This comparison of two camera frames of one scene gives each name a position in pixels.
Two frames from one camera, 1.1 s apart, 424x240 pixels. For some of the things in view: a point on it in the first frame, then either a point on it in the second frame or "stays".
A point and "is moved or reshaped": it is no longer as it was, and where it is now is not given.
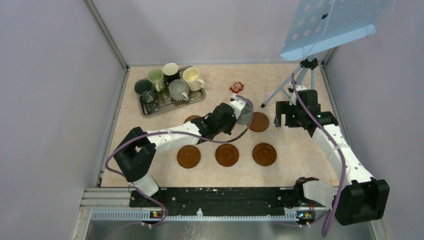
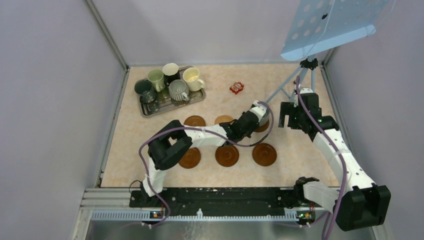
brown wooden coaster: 227,155 stays
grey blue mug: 245,117 is moved or reshaped
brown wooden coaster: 188,156 stays
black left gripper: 228,130 → 249,134
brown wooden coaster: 264,154 stays
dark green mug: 144,87 stays
